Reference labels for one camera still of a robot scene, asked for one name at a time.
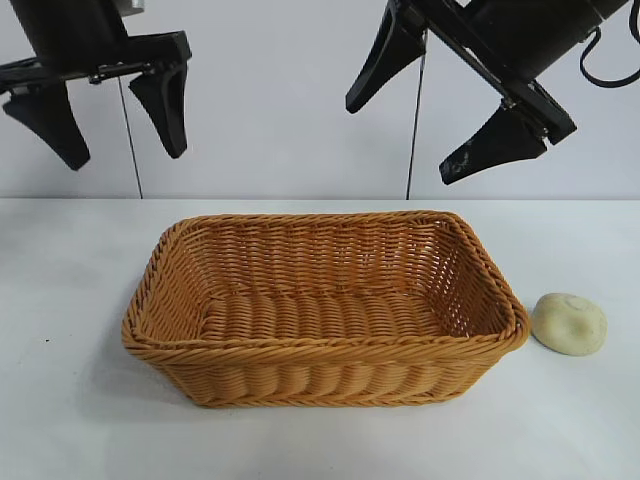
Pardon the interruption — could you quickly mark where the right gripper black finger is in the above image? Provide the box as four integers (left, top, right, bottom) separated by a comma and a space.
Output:
345, 0, 427, 115
438, 102, 549, 187

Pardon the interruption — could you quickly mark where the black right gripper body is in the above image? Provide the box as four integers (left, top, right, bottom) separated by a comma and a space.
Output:
399, 0, 631, 146

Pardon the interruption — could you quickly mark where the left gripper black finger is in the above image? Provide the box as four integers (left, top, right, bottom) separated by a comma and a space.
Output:
128, 62, 190, 160
2, 79, 92, 172

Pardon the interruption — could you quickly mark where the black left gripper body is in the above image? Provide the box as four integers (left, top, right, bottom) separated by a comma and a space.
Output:
0, 0, 194, 96

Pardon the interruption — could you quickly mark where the pale yellow egg yolk pastry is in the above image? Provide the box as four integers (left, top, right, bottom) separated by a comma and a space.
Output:
531, 292, 609, 357

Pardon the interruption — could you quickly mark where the brown woven wicker basket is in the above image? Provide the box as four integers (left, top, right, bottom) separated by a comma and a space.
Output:
122, 211, 530, 409

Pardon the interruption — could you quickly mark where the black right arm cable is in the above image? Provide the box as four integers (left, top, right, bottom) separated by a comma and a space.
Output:
579, 27, 640, 89

